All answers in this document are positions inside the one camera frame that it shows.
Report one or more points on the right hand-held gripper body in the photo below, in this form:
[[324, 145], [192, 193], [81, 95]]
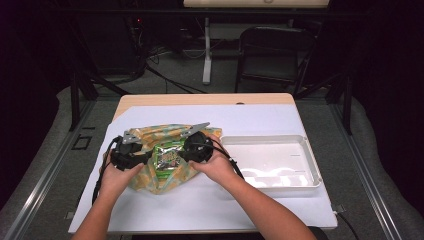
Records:
[[198, 148]]

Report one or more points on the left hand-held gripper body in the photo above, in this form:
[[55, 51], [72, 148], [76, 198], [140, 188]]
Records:
[[121, 156]]

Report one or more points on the green seaweed snack packet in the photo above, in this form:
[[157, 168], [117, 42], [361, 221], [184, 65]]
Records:
[[168, 160]]

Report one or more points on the white plastic tray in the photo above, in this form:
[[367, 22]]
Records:
[[283, 160]]

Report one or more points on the person's left hand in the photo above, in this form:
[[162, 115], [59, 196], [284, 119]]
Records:
[[115, 181]]

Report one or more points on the person's right hand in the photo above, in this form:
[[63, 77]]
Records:
[[218, 168]]

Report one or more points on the white table sheet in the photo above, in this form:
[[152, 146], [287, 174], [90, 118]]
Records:
[[200, 213]]

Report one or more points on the black metal stand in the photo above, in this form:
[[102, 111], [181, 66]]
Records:
[[75, 100], [348, 103]]

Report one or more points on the white desk leg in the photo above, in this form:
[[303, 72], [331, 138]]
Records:
[[207, 66]]

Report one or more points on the dark equipment box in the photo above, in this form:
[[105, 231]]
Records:
[[106, 46]]

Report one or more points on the black folding chair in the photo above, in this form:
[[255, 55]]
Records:
[[273, 63]]

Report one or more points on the light desk top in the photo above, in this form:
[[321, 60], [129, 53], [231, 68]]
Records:
[[233, 3]]

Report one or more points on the aluminium floor rail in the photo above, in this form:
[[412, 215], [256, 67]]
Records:
[[366, 180], [40, 186]]

